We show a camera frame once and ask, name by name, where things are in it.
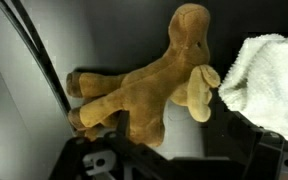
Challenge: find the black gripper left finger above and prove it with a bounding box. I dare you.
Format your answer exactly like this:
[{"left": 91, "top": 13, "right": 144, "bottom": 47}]
[{"left": 116, "top": 111, "right": 130, "bottom": 138}]

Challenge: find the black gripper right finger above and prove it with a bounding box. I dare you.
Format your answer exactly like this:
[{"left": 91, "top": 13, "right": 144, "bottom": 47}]
[{"left": 226, "top": 110, "right": 287, "bottom": 180}]

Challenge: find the white towel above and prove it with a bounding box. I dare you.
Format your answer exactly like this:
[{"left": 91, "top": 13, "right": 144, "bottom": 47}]
[{"left": 218, "top": 33, "right": 288, "bottom": 140}]

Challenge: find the brown plush moose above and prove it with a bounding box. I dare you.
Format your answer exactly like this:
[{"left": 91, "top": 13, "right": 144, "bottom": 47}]
[{"left": 66, "top": 3, "right": 220, "bottom": 147}]

